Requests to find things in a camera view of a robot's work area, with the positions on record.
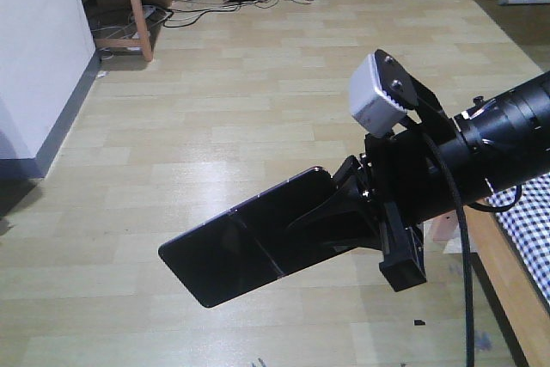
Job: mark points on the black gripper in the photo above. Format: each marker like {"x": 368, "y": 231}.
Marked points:
{"x": 409, "y": 188}

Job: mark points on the black foldable phone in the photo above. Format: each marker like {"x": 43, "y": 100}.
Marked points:
{"x": 254, "y": 243}

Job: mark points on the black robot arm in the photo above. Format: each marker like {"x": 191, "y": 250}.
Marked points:
{"x": 496, "y": 144}

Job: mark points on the black white checkered duvet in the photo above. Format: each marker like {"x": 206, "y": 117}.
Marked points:
{"x": 527, "y": 226}

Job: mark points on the wooden table leg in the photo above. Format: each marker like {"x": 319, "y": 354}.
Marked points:
{"x": 143, "y": 40}

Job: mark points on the wooden bed frame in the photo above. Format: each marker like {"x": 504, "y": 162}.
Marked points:
{"x": 520, "y": 310}

